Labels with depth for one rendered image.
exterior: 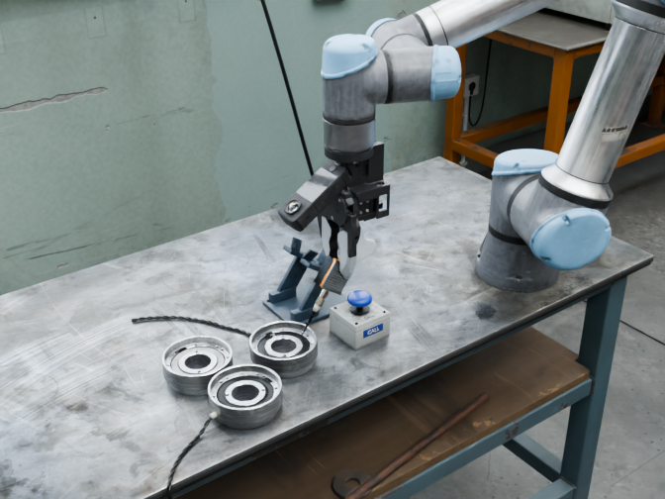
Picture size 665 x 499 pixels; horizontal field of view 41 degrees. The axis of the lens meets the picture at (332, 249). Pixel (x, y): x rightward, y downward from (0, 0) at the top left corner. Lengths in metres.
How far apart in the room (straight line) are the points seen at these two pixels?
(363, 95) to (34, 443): 0.66
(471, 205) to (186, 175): 1.44
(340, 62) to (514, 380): 0.83
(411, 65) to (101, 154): 1.82
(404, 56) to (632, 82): 0.34
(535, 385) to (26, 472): 0.97
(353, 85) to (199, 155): 1.91
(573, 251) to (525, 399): 0.42
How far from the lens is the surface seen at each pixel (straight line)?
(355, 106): 1.22
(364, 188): 1.29
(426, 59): 1.24
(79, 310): 1.57
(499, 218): 1.55
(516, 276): 1.58
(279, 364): 1.32
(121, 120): 2.92
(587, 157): 1.38
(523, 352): 1.86
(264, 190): 3.28
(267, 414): 1.25
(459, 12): 1.37
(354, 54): 1.20
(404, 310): 1.50
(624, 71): 1.36
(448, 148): 3.65
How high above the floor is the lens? 1.61
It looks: 29 degrees down
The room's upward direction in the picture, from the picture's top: 1 degrees counter-clockwise
